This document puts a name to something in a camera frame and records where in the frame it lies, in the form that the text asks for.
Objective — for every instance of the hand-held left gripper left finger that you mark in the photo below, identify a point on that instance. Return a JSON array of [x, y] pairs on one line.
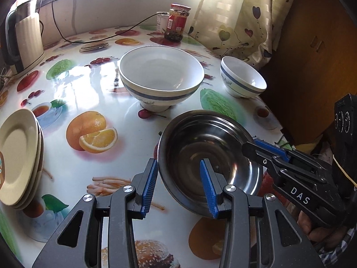
[[149, 187]]

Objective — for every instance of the small white blue-banded bowl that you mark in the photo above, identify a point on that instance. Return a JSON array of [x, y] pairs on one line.
[[245, 72]]

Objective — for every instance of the white electric kettle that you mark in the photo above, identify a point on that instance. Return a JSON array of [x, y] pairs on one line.
[[28, 42]]

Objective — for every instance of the large white blue-banded bowl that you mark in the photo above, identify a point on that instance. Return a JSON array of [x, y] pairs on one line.
[[161, 69]]

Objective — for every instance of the person's right hand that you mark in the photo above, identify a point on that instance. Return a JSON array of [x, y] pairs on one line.
[[318, 233]]

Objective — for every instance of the person's right forearm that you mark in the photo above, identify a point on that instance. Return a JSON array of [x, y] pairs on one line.
[[340, 252]]

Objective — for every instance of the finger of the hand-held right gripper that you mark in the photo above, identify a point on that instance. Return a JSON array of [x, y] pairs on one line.
[[267, 146], [252, 152]]

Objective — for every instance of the white can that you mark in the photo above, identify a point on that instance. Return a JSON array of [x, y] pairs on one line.
[[161, 22]]

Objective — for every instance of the stack of cream plates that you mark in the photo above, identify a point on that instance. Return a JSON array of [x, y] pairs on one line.
[[16, 156]]

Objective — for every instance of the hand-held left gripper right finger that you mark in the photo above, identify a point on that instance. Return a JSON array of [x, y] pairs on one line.
[[207, 189]]

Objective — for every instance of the brown wooden cabinet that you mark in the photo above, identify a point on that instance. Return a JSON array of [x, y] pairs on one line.
[[312, 61]]

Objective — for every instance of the stainless steel bowl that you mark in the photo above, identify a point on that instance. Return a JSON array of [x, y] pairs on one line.
[[195, 145]]

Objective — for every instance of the black binder clip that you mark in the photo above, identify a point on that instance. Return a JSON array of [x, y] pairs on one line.
[[287, 138]]

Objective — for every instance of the yellow printed plate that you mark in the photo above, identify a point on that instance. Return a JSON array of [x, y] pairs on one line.
[[42, 159], [39, 150]]

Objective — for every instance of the red-lidded sauce jar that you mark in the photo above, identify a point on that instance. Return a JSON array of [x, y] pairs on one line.
[[177, 22]]

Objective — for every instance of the heart-patterned cream curtain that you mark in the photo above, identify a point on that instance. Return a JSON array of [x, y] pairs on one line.
[[237, 11]]

